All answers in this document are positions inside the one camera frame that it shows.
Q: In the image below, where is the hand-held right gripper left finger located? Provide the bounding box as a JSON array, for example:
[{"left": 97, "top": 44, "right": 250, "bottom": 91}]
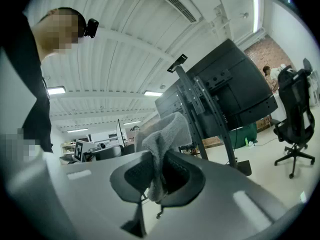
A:
[{"left": 7, "top": 150, "right": 156, "bottom": 240}]

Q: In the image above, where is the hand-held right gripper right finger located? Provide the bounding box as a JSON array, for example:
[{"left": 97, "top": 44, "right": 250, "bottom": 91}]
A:
[{"left": 146, "top": 150, "right": 307, "bottom": 240}]

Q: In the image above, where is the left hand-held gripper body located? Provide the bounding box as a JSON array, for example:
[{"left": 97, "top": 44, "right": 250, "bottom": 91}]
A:
[{"left": 73, "top": 138, "right": 107, "bottom": 164}]

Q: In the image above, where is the grey cloth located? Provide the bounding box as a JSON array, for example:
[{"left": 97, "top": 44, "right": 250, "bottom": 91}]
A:
[{"left": 134, "top": 111, "right": 194, "bottom": 202}]

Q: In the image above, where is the computer monitor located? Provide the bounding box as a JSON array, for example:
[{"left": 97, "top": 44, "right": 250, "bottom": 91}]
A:
[{"left": 115, "top": 118, "right": 125, "bottom": 147}]

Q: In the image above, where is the dark green tub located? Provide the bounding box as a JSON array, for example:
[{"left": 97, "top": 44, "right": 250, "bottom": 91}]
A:
[{"left": 228, "top": 122, "right": 258, "bottom": 150}]

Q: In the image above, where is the person's black-shirted torso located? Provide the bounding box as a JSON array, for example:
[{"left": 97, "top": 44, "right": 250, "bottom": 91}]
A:
[{"left": 0, "top": 7, "right": 54, "bottom": 155}]

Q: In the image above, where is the person's head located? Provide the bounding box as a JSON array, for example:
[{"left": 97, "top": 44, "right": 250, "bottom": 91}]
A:
[{"left": 31, "top": 6, "right": 87, "bottom": 57}]

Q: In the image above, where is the black office chair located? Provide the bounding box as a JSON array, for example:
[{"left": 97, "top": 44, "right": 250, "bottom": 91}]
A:
[{"left": 269, "top": 65, "right": 316, "bottom": 180}]

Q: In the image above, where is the black television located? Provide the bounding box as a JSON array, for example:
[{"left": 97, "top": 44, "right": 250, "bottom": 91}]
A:
[{"left": 154, "top": 38, "right": 279, "bottom": 140}]

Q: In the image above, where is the ceiling air vent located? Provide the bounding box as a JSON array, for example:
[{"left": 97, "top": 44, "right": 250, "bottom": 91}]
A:
[{"left": 141, "top": 0, "right": 199, "bottom": 24}]

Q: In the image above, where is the black head camera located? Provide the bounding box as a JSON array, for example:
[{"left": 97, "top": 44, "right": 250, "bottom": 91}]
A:
[{"left": 83, "top": 18, "right": 100, "bottom": 39}]

